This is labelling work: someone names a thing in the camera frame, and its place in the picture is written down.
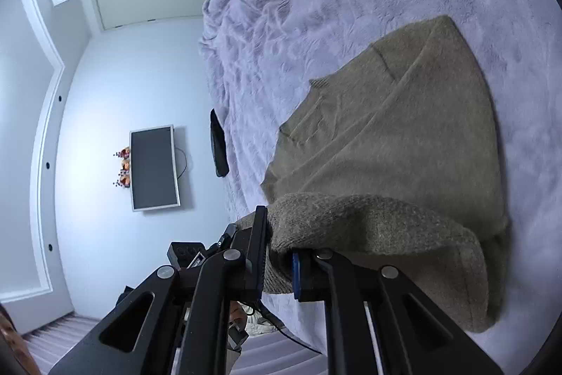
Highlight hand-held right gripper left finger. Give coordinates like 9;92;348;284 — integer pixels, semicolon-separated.
48;206;269;375

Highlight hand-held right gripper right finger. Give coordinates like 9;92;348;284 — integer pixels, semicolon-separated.
290;250;505;375

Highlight small orange wall decoration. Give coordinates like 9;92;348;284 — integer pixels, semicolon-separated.
113;146;132;188

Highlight olive brown knit sweater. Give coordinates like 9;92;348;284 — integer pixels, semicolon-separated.
235;15;512;334

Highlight black television cable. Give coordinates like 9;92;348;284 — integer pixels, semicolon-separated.
175;147;189;180

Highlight white framed wall television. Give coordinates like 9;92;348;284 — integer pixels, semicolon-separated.
129;125;182;212

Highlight person's left hand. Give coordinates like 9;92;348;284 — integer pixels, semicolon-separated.
228;300;249;329

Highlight black floor cable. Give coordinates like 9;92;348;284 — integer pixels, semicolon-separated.
246;300;326;356

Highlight lilac embossed blanket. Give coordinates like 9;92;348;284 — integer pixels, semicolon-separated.
200;0;558;375

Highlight black cloth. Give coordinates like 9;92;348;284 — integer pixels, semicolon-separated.
210;108;230;178

